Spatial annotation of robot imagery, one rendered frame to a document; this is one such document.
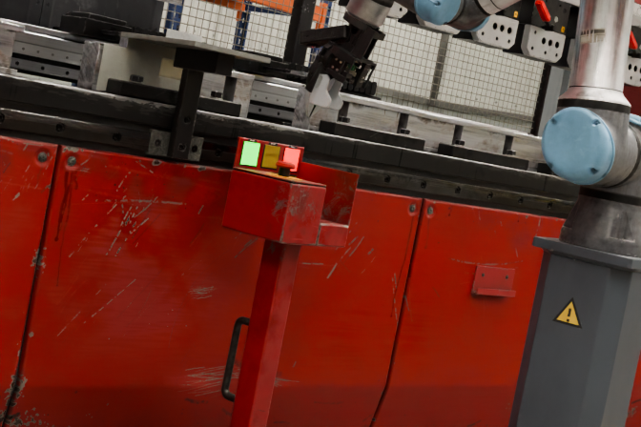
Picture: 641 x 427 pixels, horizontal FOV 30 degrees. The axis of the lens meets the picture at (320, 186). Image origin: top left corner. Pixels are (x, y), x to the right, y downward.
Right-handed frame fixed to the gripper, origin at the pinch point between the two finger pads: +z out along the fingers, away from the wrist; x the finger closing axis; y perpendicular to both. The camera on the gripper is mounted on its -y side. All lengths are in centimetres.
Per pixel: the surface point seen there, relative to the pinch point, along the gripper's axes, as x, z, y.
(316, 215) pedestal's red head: 3.3, 17.4, 10.6
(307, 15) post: 102, 4, -94
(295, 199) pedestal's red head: -3.8, 14.9, 9.6
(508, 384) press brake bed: 104, 58, 20
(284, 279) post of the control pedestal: 3.9, 32.2, 10.4
